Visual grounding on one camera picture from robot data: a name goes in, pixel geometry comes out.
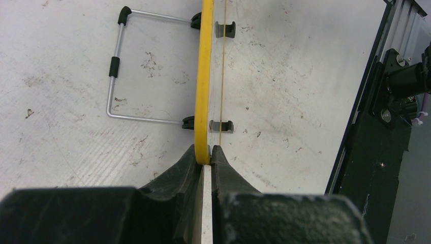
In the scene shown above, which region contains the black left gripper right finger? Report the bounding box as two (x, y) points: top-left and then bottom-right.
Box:
(211, 145), (373, 243)

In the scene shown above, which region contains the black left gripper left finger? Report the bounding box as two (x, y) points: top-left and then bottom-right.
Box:
(1, 145), (202, 243)

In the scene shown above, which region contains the yellow framed whiteboard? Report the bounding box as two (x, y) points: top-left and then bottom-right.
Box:
(194, 1), (229, 243)

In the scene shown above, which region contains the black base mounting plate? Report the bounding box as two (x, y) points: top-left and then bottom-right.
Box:
(324, 0), (431, 244)

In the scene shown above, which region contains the aluminium front frame rail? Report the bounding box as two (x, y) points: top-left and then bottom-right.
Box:
(376, 1), (430, 65)

